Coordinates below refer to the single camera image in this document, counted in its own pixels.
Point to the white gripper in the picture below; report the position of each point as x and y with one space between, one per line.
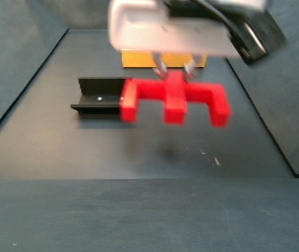
164 26

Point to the red E-shaped block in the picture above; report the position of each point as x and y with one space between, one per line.
176 92

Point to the yellow board base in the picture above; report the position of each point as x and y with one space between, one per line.
141 59

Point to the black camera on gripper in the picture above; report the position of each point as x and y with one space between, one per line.
255 31

